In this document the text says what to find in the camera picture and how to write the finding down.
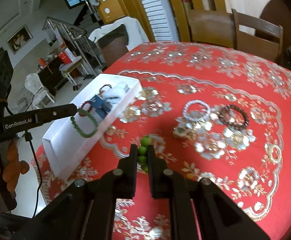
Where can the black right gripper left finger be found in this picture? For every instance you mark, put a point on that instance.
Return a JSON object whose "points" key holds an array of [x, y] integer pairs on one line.
{"points": [[85, 210]]}

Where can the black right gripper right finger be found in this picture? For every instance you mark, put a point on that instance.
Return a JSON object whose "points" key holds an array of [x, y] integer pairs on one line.
{"points": [[198, 209]]}

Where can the white fluffy scrunchie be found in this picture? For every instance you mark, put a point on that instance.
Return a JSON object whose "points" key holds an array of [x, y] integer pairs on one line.
{"points": [[114, 95]]}

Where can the left hand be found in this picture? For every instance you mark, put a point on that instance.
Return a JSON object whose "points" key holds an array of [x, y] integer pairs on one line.
{"points": [[14, 167]]}

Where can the white ornate chair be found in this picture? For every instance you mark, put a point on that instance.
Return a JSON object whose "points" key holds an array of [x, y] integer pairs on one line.
{"points": [[39, 91]]}

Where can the white shallow box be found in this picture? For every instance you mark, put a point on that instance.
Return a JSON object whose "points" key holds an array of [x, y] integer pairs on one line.
{"points": [[69, 140]]}

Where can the small wooden side table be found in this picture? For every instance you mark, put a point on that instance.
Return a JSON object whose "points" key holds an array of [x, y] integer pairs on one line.
{"points": [[66, 69]]}

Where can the framed picture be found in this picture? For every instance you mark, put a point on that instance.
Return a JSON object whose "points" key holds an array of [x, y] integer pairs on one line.
{"points": [[19, 39]]}

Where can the red gift box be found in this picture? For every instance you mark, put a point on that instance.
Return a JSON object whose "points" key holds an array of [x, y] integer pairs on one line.
{"points": [[66, 56]]}

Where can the red floral tablecloth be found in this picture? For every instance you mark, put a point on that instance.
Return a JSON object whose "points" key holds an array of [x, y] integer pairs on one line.
{"points": [[247, 153]]}

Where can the stair railing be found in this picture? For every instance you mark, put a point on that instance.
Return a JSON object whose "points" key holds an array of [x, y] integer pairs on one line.
{"points": [[77, 37]]}

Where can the chair with white cloth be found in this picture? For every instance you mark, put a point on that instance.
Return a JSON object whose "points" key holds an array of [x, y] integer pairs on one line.
{"points": [[116, 39]]}

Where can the wooden chair right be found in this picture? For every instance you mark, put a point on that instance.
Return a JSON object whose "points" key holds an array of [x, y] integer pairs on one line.
{"points": [[258, 37]]}

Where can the white louvered door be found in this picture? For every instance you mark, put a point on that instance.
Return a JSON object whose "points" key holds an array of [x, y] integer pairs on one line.
{"points": [[156, 16]]}

